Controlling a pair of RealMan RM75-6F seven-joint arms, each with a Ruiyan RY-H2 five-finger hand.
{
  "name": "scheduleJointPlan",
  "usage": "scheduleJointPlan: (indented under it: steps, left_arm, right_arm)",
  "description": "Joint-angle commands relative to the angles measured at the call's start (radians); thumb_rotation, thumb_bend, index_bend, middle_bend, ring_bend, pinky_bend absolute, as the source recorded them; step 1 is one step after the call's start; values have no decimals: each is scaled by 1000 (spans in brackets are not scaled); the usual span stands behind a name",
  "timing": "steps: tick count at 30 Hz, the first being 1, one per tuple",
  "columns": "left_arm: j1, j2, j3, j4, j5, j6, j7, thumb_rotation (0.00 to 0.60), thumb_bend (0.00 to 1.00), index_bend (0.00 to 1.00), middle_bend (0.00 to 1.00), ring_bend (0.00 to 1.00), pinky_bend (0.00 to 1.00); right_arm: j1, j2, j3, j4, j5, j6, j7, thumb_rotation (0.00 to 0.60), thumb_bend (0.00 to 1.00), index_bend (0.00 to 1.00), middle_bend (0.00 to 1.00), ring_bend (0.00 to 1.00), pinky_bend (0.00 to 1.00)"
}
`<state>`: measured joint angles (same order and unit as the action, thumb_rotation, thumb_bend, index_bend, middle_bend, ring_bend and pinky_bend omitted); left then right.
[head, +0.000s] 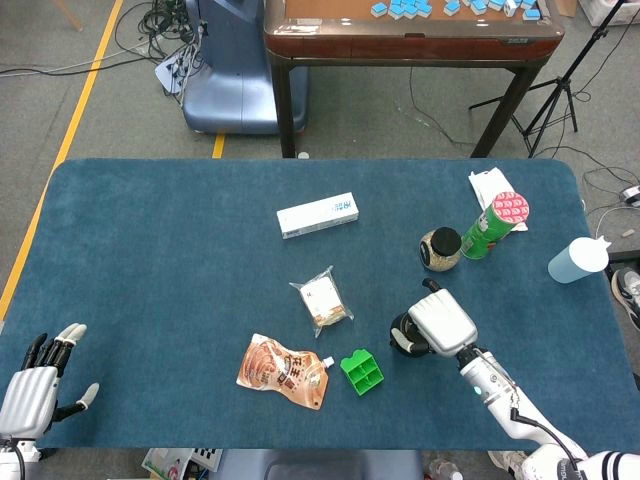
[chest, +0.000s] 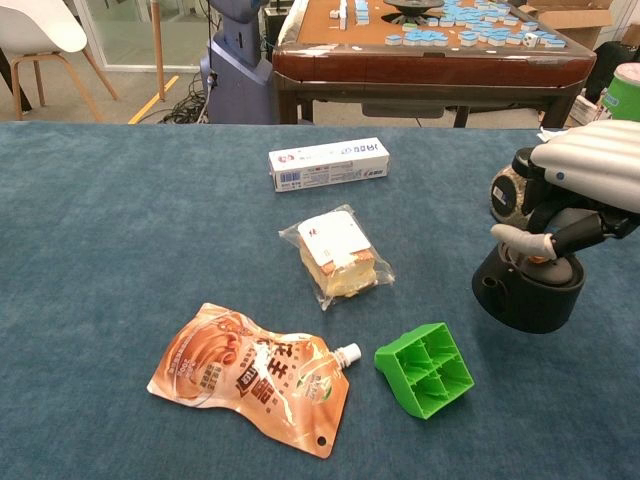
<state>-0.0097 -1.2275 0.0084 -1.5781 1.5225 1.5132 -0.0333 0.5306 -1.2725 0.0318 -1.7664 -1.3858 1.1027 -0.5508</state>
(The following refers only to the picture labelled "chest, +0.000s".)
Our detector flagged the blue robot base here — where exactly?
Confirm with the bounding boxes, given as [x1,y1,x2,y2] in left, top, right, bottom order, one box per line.
[199,0,275,125]

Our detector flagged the black round container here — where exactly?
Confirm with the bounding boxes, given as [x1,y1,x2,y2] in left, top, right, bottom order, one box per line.
[471,234,586,334]

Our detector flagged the black cable bundle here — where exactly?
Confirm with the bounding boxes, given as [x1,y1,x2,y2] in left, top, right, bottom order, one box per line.
[159,74,211,125]

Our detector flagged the green plastic grid block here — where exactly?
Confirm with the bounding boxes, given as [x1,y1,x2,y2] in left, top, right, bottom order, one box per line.
[373,322,476,421]

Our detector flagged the brown cardboard box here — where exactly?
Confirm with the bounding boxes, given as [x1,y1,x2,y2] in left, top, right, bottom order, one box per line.
[519,0,615,50]

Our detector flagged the wooden pole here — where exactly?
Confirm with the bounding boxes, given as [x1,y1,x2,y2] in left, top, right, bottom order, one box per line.
[149,0,167,103]

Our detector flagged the green chips can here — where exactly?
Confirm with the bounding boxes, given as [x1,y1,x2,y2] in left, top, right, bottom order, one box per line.
[602,63,640,124]

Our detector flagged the glass jar black lid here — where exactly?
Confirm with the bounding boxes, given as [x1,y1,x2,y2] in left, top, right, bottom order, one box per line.
[488,147,536,231]

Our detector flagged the orange spouted drink pouch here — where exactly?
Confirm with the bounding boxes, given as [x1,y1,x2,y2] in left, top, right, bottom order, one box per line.
[146,301,363,460]

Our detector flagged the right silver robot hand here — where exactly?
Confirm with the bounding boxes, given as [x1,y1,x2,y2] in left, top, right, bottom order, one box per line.
[489,119,640,261]

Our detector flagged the black bag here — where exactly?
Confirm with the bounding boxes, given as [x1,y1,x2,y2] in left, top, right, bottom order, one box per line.
[584,40,640,104]

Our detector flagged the brown mahjong table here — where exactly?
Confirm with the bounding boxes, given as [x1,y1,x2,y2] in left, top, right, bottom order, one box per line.
[272,0,599,129]

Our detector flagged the blue table cloth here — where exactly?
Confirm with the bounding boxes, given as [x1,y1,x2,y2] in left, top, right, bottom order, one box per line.
[0,121,640,480]

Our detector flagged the white toothpaste box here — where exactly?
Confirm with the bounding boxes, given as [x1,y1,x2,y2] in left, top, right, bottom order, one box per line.
[267,137,391,194]

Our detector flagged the stack of papers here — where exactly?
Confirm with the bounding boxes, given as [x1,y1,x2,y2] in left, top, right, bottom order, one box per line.
[569,94,609,129]

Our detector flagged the wrapped sandwich cake package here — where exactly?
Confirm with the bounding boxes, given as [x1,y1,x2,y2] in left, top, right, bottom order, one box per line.
[277,203,396,312]

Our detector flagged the white chair wooden legs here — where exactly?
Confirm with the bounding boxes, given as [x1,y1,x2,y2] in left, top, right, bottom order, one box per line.
[0,0,120,122]

